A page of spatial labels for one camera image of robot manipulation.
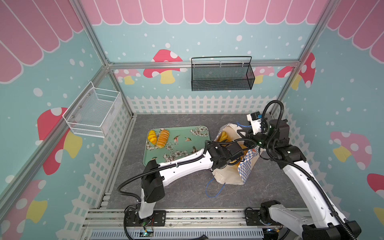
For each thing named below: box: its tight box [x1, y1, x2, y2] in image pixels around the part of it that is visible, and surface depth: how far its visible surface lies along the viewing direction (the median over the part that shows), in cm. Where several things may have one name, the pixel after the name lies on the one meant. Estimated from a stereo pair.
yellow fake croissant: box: [219, 131, 232, 142], surface depth 91 cm
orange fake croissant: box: [156, 129, 170, 149], surface depth 104 cm
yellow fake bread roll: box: [147, 130, 158, 145], surface depth 104 cm
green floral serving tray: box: [143, 125, 211, 166], surface depth 105 cm
